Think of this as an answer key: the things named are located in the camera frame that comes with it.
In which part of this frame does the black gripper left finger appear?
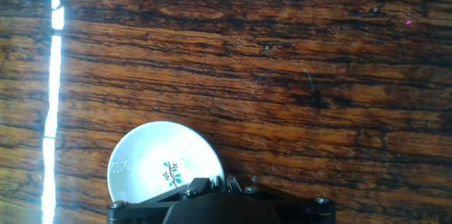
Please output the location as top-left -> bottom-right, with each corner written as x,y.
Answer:
107,177 -> 225,224

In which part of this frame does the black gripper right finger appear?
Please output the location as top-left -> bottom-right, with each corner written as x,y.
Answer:
226,175 -> 336,224

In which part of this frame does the small white ceramic plate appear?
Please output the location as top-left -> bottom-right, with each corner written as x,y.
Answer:
107,121 -> 225,204

